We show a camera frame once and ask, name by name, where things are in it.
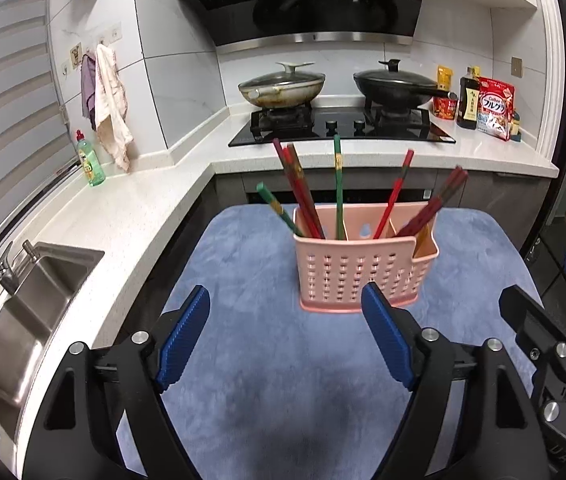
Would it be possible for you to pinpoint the dark soy sauce bottle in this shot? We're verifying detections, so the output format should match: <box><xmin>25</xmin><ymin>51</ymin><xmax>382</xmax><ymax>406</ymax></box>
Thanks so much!
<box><xmin>456</xmin><ymin>65</ymin><xmax>480</xmax><ymax>130</ymax></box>

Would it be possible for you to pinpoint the green dish soap bottle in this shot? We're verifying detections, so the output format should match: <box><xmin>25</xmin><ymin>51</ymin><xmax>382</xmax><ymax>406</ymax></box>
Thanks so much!
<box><xmin>76</xmin><ymin>130</ymin><xmax>105</xmax><ymax>186</ymax></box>

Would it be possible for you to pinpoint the beige wok with glass lid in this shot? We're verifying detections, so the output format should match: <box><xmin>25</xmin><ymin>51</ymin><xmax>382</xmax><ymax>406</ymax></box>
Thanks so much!
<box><xmin>237</xmin><ymin>62</ymin><xmax>325</xmax><ymax>110</ymax></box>

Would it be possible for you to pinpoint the pink perforated utensil holder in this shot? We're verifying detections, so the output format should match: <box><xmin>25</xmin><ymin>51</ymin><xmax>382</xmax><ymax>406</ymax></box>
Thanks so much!
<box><xmin>293</xmin><ymin>202</ymin><xmax>439</xmax><ymax>313</ymax></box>

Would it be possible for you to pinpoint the stainless steel sink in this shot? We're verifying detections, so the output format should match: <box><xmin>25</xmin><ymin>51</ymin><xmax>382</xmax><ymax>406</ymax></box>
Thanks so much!
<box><xmin>0</xmin><ymin>240</ymin><xmax>108</xmax><ymax>443</ymax></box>

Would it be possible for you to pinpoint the black wok with lid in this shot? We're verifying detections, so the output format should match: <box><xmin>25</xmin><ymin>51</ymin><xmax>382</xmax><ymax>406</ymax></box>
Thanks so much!
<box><xmin>353</xmin><ymin>58</ymin><xmax>454</xmax><ymax>110</ymax></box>

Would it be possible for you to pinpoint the cream hanging towel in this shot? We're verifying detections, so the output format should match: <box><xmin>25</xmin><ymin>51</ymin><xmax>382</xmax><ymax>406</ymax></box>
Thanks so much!
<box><xmin>94</xmin><ymin>44</ymin><xmax>134</xmax><ymax>172</ymax></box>

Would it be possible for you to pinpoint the blue plush table mat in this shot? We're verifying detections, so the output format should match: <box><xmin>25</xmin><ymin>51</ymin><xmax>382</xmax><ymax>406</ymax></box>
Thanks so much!
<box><xmin>115</xmin><ymin>202</ymin><xmax>546</xmax><ymax>480</ymax></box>

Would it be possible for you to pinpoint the red cereal bag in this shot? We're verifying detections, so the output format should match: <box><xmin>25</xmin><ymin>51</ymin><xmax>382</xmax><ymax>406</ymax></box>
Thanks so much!
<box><xmin>477</xmin><ymin>77</ymin><xmax>515</xmax><ymax>141</ymax></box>

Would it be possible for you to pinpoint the brown chopstick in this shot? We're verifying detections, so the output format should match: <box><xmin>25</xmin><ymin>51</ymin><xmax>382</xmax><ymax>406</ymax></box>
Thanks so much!
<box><xmin>286</xmin><ymin>143</ymin><xmax>325</xmax><ymax>240</ymax></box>

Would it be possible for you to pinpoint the yellow seasoning packet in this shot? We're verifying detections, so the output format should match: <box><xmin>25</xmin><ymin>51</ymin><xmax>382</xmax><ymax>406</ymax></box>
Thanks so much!
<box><xmin>437</xmin><ymin>65</ymin><xmax>453</xmax><ymax>99</ymax></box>

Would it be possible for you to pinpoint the dark red chopstick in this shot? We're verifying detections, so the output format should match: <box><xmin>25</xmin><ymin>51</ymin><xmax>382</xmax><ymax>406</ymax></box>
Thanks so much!
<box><xmin>402</xmin><ymin>168</ymin><xmax>468</xmax><ymax>238</ymax></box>
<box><xmin>284</xmin><ymin>144</ymin><xmax>322</xmax><ymax>240</ymax></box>

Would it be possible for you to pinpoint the small dark jar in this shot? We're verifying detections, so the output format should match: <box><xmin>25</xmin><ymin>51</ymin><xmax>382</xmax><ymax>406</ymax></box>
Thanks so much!
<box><xmin>510</xmin><ymin>110</ymin><xmax>522</xmax><ymax>142</ymax></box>

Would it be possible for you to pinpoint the red snack packet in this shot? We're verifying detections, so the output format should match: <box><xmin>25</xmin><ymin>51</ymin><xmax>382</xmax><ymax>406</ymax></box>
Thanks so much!
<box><xmin>432</xmin><ymin>94</ymin><xmax>458</xmax><ymax>120</ymax></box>

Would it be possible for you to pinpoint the green chopstick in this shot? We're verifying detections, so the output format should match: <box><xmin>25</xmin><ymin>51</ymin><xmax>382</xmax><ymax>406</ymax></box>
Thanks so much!
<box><xmin>256</xmin><ymin>182</ymin><xmax>304</xmax><ymax>237</ymax></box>
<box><xmin>333</xmin><ymin>134</ymin><xmax>346</xmax><ymax>240</ymax></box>

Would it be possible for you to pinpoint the bright red chopstick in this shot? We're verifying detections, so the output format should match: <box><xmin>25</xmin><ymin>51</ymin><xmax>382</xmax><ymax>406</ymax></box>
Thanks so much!
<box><xmin>373</xmin><ymin>150</ymin><xmax>414</xmax><ymax>240</ymax></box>
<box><xmin>272</xmin><ymin>138</ymin><xmax>322</xmax><ymax>240</ymax></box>

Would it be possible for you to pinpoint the purple hanging cloth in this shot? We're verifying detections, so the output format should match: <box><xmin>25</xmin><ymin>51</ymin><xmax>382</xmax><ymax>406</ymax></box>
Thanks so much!
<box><xmin>80</xmin><ymin>51</ymin><xmax>97</xmax><ymax>130</ymax></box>

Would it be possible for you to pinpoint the black gas stove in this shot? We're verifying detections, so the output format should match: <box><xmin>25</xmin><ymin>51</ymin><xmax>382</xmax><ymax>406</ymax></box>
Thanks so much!
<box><xmin>229</xmin><ymin>104</ymin><xmax>455</xmax><ymax>148</ymax></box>

